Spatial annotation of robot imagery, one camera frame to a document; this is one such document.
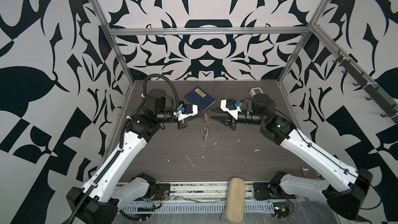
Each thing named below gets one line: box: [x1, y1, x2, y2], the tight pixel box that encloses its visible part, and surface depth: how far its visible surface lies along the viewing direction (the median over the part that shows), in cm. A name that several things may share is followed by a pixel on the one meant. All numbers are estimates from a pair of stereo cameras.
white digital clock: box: [249, 87, 264, 99], surface depth 113 cm
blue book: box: [184, 86, 216, 112], surface depth 113 cm
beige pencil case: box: [223, 177, 246, 224], surface depth 71 cm
